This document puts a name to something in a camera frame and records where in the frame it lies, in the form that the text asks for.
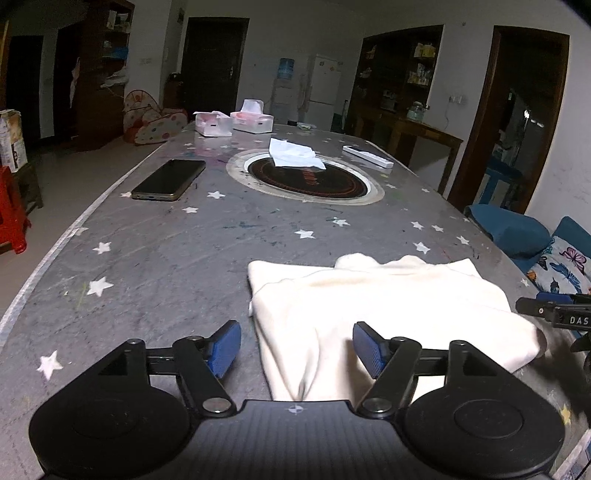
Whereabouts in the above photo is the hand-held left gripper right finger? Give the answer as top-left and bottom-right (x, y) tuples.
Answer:
(352, 322), (492, 416)

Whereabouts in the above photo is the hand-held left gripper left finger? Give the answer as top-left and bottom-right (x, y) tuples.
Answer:
(99, 319), (242, 416)

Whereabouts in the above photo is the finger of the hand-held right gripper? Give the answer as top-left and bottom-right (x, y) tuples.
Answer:
(516, 292), (591, 319)

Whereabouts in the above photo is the cream sweatshirt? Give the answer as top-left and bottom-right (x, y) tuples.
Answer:
(247, 253), (543, 402)

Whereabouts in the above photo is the butterfly print pillow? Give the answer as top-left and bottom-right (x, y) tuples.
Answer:
(526, 235), (591, 296)

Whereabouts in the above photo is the blue pillow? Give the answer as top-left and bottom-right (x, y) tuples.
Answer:
(463, 204), (553, 259)

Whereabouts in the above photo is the blue cabinet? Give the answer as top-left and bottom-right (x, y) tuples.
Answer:
(482, 157), (525, 208)

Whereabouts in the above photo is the round built-in induction cooktop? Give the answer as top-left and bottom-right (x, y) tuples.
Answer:
(226, 148), (385, 204)

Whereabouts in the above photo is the black smartphone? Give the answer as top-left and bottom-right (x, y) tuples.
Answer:
(131, 159), (207, 201)

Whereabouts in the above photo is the wooden side table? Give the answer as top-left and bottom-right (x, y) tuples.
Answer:
(355, 104), (464, 195)

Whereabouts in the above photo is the white paper tissue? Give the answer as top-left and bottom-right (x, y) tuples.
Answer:
(269, 137), (326, 171)

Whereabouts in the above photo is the white tissue box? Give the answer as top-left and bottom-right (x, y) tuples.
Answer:
(231, 99), (274, 134)

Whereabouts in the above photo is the polka dot play tent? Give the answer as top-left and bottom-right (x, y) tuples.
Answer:
(122, 89), (188, 146)

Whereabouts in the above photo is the wooden low bench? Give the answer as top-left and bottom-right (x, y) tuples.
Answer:
(18, 159), (44, 215)

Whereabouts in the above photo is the red plastic stool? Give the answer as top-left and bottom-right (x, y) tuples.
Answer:
(0, 165), (32, 254)

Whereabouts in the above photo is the dark low cabinet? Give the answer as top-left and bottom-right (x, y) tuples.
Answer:
(164, 72), (183, 112)

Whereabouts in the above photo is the white refrigerator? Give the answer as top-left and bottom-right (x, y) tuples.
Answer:
(305, 54), (342, 131)

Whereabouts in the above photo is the dark wooden door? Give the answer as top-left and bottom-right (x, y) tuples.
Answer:
(181, 17), (250, 125)

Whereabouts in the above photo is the dark wooden display cabinet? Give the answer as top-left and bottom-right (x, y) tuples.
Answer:
(348, 24), (445, 134)

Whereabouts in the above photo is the water dispenser with blue bottle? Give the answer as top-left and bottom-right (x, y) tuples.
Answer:
(272, 58), (298, 123)

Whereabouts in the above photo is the tall wooden shelf unit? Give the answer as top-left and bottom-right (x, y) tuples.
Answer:
(76, 0), (134, 151)

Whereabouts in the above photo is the white paper sack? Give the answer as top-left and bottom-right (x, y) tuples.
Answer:
(0, 109), (27, 174)

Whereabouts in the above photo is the dark wooden door frame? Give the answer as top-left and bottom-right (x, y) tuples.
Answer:
(448, 25), (571, 215)

